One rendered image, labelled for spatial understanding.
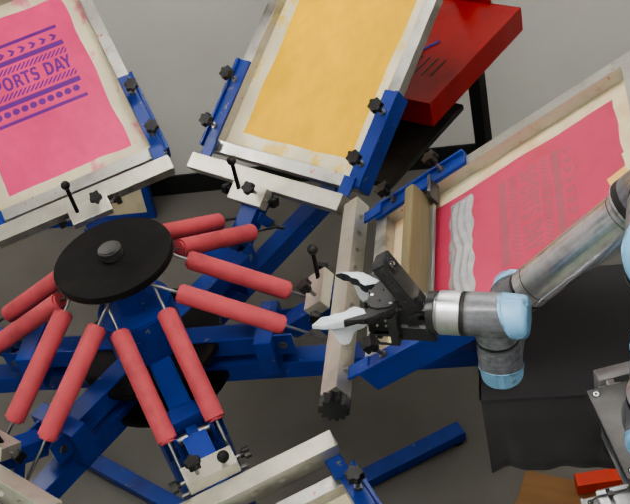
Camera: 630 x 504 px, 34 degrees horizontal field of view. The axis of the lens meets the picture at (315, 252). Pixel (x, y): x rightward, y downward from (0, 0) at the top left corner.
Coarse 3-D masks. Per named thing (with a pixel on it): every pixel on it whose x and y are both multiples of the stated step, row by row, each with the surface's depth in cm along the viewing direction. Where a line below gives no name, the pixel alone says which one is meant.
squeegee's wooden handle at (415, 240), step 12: (408, 192) 257; (420, 192) 259; (408, 204) 253; (420, 204) 255; (408, 216) 249; (420, 216) 252; (408, 228) 246; (420, 228) 249; (408, 240) 242; (420, 240) 246; (408, 252) 239; (420, 252) 243; (408, 264) 236; (420, 264) 240; (420, 276) 237; (420, 288) 234
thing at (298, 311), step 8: (304, 304) 264; (288, 312) 268; (296, 312) 265; (304, 312) 262; (328, 312) 259; (288, 320) 265; (296, 320) 263; (304, 320) 262; (288, 328) 265; (304, 328) 264; (312, 328) 264; (296, 336) 266
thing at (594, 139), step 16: (592, 112) 239; (608, 112) 235; (576, 128) 240; (592, 128) 235; (608, 128) 231; (544, 144) 246; (560, 144) 241; (576, 144) 236; (592, 144) 231; (608, 144) 227; (528, 160) 246; (576, 160) 232; (592, 160) 228; (608, 160) 224; (496, 176) 252; (576, 176) 228; (464, 192) 259; (480, 192) 253; (496, 192) 248; (448, 208) 259; (480, 208) 249; (496, 208) 244; (448, 224) 255; (480, 224) 244; (496, 224) 240; (448, 240) 250
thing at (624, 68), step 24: (600, 72) 241; (624, 72) 233; (576, 96) 243; (528, 120) 251; (552, 120) 248; (504, 144) 254; (480, 168) 260; (384, 216) 274; (384, 240) 266; (384, 336) 242
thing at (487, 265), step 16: (592, 176) 224; (608, 176) 220; (592, 192) 221; (608, 192) 217; (480, 240) 240; (496, 240) 236; (448, 256) 246; (480, 256) 236; (496, 256) 232; (528, 256) 223; (448, 272) 242; (480, 272) 232; (496, 272) 228; (448, 288) 238; (480, 288) 229
